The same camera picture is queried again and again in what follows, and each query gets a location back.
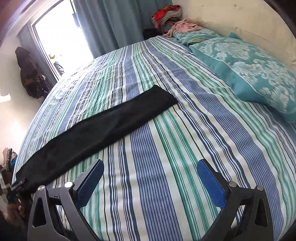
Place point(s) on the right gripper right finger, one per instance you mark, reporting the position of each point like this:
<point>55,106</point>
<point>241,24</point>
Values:
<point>244,212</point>

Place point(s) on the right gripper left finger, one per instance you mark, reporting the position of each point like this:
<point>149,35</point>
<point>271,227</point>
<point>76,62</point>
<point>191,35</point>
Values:
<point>56,212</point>

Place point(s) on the black pants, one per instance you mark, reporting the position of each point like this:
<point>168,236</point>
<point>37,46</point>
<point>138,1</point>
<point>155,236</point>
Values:
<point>91,135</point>

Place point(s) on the person's left hand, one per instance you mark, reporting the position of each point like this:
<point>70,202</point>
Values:
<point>15,214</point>

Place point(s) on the clothes pile with blue item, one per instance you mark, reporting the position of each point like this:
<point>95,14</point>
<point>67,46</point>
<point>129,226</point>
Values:
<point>9,159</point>

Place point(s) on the striped blue green bedsheet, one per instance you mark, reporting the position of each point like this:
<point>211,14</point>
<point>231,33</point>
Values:
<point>150,189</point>

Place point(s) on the hanging dark bags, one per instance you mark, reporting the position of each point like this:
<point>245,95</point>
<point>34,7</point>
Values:
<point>31,78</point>

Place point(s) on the teal floral pillow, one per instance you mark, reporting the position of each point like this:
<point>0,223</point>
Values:
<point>190,38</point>
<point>251,72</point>

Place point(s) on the blue grey curtain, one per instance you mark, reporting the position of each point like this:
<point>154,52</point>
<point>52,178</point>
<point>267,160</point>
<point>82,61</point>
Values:
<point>110,25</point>

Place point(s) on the pink cloth on bed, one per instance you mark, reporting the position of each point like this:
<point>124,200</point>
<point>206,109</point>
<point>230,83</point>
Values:
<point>183,26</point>

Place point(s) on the pile of colourful clothes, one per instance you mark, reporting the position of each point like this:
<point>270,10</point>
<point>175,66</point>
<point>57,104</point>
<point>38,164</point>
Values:
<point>162,15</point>

